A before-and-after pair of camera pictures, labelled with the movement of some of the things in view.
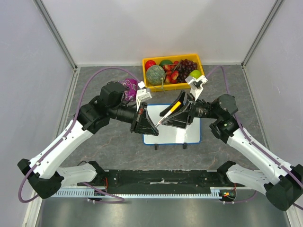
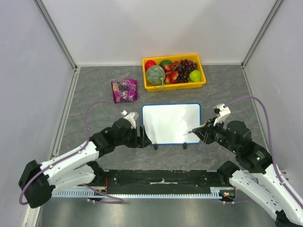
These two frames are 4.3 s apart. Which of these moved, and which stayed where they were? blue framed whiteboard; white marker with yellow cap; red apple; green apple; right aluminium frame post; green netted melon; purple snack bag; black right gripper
Moved: white marker with yellow cap; black right gripper
Stayed: green netted melon; right aluminium frame post; blue framed whiteboard; red apple; green apple; purple snack bag
